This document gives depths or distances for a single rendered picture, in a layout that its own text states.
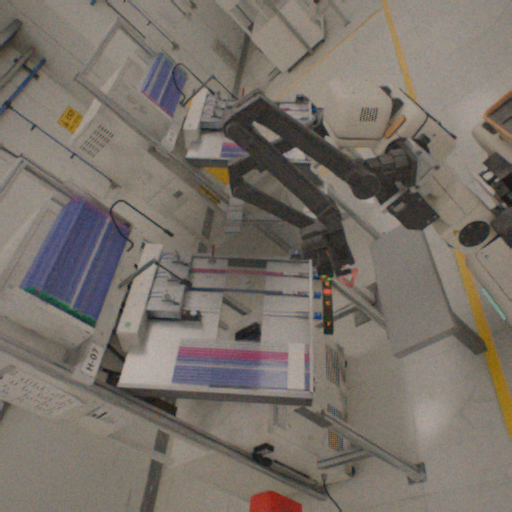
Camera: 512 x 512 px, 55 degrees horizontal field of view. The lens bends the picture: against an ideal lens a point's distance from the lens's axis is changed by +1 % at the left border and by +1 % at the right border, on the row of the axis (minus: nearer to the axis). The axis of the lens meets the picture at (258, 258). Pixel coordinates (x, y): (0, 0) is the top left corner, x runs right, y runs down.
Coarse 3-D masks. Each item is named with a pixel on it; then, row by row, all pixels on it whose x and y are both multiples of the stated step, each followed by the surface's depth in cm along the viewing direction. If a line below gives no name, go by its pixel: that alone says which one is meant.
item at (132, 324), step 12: (144, 252) 218; (156, 252) 218; (144, 276) 208; (132, 288) 203; (144, 288) 203; (132, 300) 199; (144, 300) 198; (132, 312) 194; (144, 312) 197; (120, 324) 190; (132, 324) 190; (144, 324) 197; (120, 336) 190; (132, 336) 189
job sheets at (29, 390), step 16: (16, 368) 174; (0, 384) 183; (16, 384) 181; (32, 384) 181; (48, 384) 181; (16, 400) 191; (32, 400) 190; (48, 400) 189; (64, 400) 188; (96, 416) 196; (112, 416) 195
